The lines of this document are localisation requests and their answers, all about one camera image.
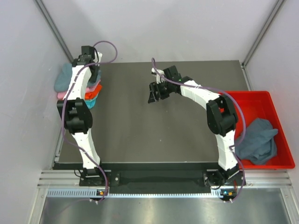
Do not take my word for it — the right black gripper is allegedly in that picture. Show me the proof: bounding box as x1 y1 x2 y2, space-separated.
148 80 172 104

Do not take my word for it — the grey-blue polo shirt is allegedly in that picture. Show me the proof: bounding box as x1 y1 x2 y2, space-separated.
54 63 101 93

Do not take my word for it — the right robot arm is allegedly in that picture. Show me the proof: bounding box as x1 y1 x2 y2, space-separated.
148 66 239 185

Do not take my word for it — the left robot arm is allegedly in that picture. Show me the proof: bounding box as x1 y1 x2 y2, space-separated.
57 46 106 185

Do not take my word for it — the folded orange t-shirt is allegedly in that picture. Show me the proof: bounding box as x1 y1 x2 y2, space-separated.
85 84 102 100

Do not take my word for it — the folded teal t-shirt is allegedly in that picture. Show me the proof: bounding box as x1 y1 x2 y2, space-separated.
85 98 96 109

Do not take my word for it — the folded pink t-shirt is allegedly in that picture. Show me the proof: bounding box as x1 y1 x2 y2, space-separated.
57 84 102 100

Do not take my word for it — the red plastic bin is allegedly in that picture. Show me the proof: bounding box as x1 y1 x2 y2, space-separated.
227 91 295 169

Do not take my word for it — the grey-blue shirt in bin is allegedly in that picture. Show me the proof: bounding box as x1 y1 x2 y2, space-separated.
235 118 278 165

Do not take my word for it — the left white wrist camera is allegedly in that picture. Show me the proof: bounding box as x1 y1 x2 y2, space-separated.
94 51 102 63

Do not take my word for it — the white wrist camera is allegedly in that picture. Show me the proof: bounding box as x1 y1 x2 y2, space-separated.
151 68 165 84
94 51 102 63

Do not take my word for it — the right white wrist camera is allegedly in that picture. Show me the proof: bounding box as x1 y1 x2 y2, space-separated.
151 68 165 84

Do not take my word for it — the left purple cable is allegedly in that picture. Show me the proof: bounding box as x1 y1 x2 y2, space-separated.
60 41 118 203

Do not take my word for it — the purple cable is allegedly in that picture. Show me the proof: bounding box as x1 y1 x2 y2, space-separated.
151 57 246 203
60 41 118 203

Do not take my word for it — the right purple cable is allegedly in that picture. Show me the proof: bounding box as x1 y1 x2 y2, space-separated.
151 57 246 203

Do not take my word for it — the aluminium frame rail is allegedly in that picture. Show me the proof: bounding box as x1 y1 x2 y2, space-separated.
37 169 292 188

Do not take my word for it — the grey slotted cable duct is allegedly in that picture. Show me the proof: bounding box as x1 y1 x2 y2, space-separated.
47 188 233 199

